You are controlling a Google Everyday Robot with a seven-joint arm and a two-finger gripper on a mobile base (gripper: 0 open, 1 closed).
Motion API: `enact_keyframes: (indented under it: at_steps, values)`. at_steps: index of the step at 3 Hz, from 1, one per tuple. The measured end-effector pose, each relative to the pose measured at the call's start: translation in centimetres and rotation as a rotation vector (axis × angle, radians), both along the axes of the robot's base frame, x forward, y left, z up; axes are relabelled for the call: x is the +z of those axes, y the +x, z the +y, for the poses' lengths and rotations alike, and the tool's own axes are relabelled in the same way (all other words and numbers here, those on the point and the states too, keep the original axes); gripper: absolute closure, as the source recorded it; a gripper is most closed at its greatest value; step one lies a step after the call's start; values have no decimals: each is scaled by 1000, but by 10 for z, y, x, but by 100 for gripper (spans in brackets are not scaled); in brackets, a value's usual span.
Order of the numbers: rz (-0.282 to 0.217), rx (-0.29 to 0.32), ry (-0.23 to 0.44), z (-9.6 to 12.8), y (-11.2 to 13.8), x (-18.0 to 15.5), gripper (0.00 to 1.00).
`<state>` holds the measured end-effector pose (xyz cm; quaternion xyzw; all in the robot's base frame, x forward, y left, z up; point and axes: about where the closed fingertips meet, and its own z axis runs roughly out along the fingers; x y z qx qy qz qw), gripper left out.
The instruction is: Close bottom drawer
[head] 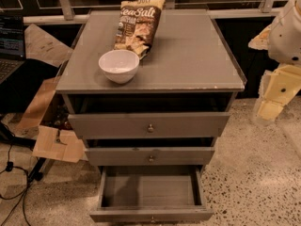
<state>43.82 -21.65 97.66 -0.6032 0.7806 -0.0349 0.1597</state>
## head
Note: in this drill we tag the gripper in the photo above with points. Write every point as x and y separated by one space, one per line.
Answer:
286 38

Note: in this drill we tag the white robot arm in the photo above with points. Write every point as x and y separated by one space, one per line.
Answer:
282 40

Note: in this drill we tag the brown paper sheet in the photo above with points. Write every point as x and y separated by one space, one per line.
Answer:
44 47

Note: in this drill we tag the grey drawer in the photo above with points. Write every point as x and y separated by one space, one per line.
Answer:
149 156
151 194
149 125

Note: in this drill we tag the open laptop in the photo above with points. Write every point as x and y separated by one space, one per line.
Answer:
12 46

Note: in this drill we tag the grey wooden drawer cabinet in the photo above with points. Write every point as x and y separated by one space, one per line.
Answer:
189 69

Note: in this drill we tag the grey top drawer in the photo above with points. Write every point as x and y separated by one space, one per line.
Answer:
149 125

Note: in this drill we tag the sea salt chips bag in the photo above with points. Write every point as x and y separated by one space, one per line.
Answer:
138 22

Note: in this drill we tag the white ceramic bowl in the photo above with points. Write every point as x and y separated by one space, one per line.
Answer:
119 66

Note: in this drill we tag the grey bottom drawer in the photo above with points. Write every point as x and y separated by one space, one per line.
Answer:
151 194

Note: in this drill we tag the grey middle drawer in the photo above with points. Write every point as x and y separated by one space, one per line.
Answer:
149 156

